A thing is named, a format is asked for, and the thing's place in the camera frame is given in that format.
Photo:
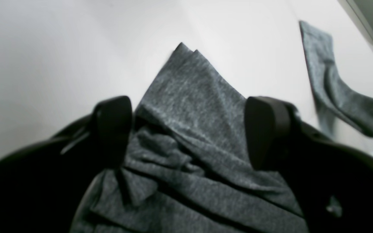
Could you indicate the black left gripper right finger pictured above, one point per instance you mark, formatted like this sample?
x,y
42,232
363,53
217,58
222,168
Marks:
x,y
333,183

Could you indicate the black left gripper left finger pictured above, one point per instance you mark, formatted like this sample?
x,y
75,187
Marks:
x,y
41,185

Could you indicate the grey t-shirt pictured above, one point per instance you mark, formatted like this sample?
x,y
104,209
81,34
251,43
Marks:
x,y
187,167

